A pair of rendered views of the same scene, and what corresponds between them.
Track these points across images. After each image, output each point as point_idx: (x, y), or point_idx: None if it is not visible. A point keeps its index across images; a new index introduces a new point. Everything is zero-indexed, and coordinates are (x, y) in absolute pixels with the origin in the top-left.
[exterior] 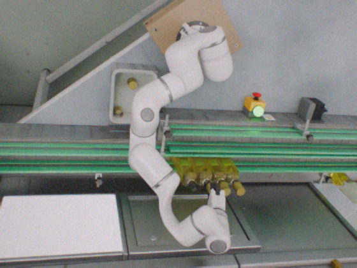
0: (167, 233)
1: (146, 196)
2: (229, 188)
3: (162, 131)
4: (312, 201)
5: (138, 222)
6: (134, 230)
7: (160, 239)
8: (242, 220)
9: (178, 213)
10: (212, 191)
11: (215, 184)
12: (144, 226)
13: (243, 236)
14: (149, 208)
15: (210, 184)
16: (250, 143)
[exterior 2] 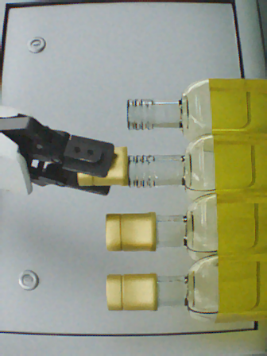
0: (48, 84)
1: (241, 49)
2: (107, 234)
3: None
4: None
5: (110, 13)
6: (72, 1)
7: (27, 61)
8: (94, 346)
9: (151, 135)
10: (11, 110)
11: (91, 154)
12: (90, 26)
13: (17, 321)
14: (179, 49)
15: (98, 140)
16: None
